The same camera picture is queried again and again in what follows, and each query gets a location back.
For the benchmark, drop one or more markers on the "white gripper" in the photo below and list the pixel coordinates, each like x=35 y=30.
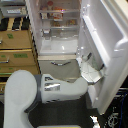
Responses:
x=90 y=74

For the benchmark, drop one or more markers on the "white fridge door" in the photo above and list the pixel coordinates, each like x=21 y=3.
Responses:
x=104 y=32

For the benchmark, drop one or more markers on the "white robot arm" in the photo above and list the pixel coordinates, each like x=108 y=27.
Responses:
x=22 y=91

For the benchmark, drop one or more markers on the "middle fridge drawer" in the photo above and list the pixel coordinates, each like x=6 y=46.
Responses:
x=63 y=67

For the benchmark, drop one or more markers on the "white refrigerator body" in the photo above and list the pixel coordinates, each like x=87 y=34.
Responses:
x=55 y=26

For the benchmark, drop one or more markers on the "wooden drawer cabinet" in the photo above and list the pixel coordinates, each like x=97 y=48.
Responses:
x=17 y=51

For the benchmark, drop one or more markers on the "grey device on cabinet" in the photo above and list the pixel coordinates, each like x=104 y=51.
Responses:
x=13 y=11

